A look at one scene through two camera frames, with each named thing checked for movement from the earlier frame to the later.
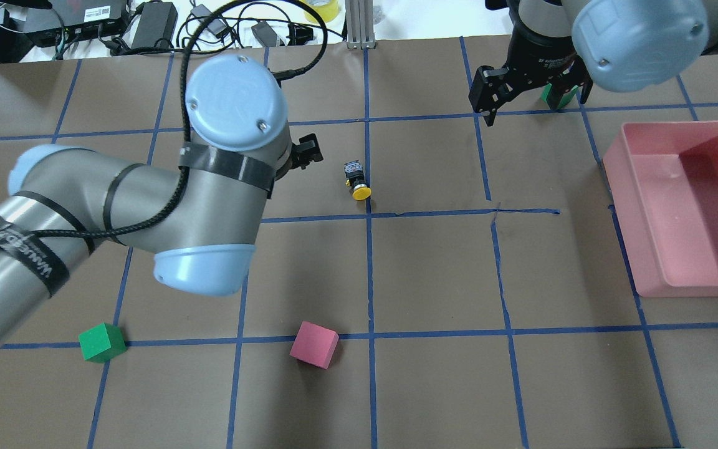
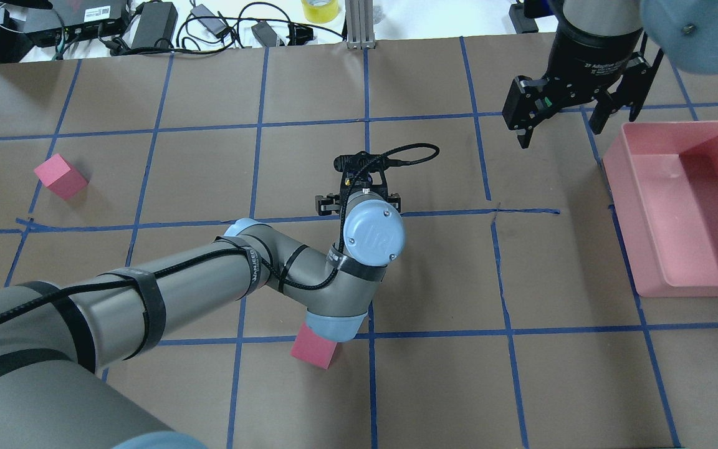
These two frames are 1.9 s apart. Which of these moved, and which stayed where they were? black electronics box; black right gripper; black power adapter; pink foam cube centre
Moved: black right gripper
Stayed: black electronics box; black power adapter; pink foam cube centre
